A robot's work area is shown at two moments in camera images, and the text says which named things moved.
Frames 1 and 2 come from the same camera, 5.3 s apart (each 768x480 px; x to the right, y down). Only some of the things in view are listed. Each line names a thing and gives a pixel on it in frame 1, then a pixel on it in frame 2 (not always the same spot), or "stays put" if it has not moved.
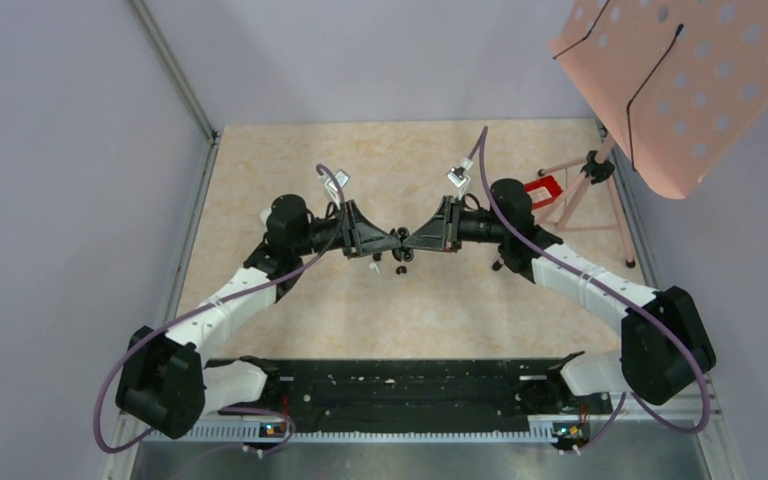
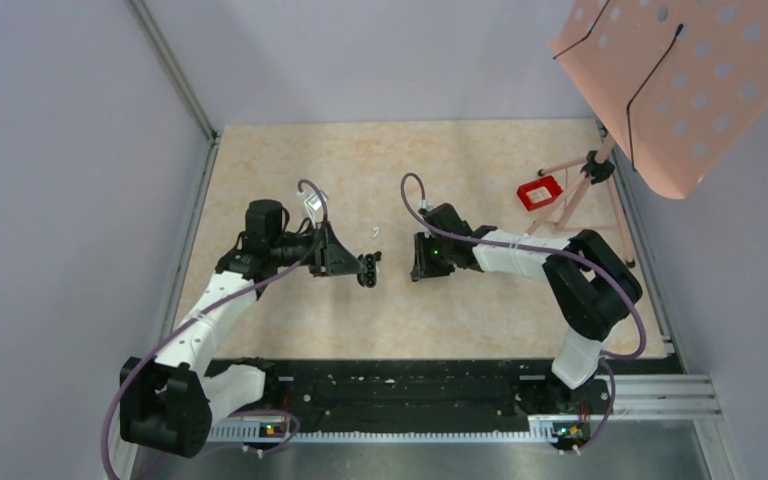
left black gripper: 360,236 -> 329,255
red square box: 550,185 stays put
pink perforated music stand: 678,83 stays put
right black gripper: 443,231 -> 424,266
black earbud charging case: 403,252 -> 369,278
